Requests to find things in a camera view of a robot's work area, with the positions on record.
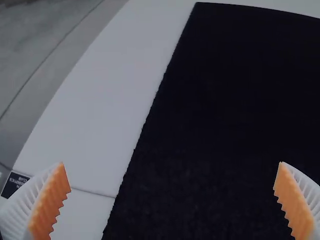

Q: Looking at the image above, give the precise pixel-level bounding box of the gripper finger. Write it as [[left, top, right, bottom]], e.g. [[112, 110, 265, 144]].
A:
[[0, 161, 72, 240], [272, 161, 320, 240]]

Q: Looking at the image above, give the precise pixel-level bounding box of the black mat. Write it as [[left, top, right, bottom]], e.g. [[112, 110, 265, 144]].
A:
[[101, 1, 320, 240]]

